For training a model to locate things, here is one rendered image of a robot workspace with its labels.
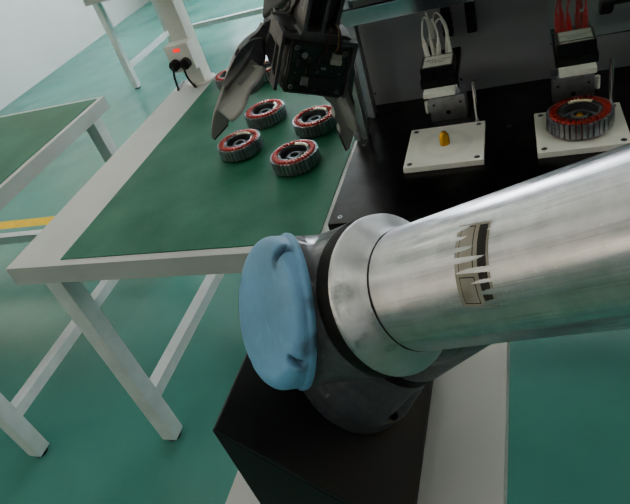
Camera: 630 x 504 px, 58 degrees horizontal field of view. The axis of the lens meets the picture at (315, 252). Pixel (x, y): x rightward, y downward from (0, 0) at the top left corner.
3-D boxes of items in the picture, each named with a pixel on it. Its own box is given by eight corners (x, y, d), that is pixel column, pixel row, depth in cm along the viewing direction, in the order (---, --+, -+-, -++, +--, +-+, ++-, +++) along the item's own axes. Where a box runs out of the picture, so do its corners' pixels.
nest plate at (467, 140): (484, 164, 105) (483, 159, 105) (403, 173, 111) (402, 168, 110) (485, 125, 116) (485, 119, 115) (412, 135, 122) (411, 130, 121)
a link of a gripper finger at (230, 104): (194, 141, 55) (261, 73, 52) (191, 115, 60) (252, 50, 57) (218, 160, 57) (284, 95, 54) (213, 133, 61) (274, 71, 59)
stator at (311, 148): (300, 181, 123) (294, 167, 121) (264, 174, 131) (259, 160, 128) (331, 154, 129) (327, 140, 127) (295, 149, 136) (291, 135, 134)
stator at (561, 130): (614, 139, 98) (615, 120, 96) (544, 144, 103) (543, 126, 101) (613, 108, 105) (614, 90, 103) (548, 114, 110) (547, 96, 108)
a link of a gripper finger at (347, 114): (356, 170, 61) (323, 99, 55) (342, 144, 66) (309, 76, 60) (382, 157, 61) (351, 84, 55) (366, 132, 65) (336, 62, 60)
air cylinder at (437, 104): (467, 117, 121) (464, 93, 118) (432, 122, 123) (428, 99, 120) (468, 106, 124) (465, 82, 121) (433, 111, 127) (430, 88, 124)
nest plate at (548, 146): (632, 148, 97) (633, 142, 96) (537, 158, 102) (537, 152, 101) (619, 107, 108) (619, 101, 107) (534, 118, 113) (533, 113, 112)
